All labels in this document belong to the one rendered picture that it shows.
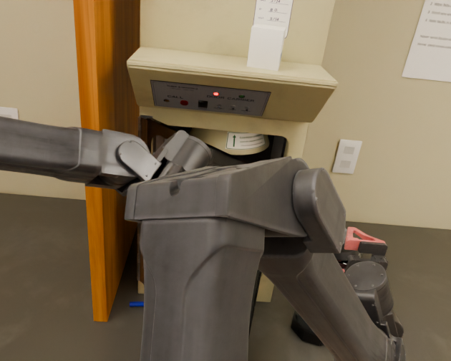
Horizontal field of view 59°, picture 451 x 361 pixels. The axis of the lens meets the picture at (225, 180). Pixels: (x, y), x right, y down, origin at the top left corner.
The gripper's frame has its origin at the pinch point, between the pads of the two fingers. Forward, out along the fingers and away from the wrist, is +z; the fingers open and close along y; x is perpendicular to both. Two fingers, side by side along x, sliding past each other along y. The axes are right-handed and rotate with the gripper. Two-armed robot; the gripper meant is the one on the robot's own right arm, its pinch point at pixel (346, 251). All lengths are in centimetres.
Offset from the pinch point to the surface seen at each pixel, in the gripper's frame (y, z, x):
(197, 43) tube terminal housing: 32.8, 11.4, 31.0
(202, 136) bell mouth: 14.1, 16.1, 28.9
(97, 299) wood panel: -19, 3, 48
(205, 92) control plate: 26.7, 3.5, 28.9
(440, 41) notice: 34, 55, -34
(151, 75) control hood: 29.0, 1.3, 37.4
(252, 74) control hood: 30.9, 0.0, 22.1
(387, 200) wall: -18, 56, -35
